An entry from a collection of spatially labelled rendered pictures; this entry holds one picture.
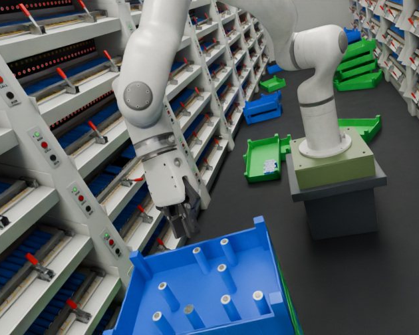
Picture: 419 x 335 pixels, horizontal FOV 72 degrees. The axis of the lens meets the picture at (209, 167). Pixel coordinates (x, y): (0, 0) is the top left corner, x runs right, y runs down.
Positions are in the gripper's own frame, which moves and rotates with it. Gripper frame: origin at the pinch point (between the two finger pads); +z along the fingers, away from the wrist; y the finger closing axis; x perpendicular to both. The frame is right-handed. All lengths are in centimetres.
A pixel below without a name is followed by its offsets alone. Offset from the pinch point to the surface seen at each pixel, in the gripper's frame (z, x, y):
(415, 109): 2, -178, -18
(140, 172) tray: -15, -32, 58
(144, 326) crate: 14.9, 11.6, 6.9
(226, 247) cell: 6.6, -4.0, -5.2
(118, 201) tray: -8, -16, 53
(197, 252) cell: 5.7, -0.3, -0.6
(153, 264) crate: 7.2, 2.5, 12.4
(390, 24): -60, -228, -13
